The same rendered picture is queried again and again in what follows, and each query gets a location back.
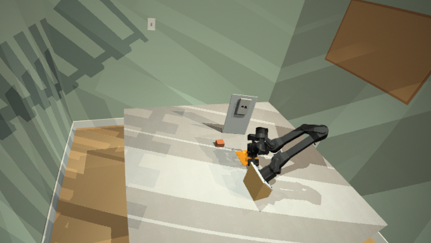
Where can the orange flat square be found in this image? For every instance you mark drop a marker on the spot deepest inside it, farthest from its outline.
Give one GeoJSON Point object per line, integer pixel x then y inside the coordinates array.
{"type": "Point", "coordinates": [243, 157]}

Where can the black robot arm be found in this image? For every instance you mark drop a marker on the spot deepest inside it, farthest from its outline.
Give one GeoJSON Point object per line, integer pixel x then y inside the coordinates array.
{"type": "Point", "coordinates": [264, 145]}

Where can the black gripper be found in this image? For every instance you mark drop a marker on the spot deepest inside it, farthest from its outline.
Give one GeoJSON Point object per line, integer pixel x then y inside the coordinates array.
{"type": "Point", "coordinates": [251, 153]}

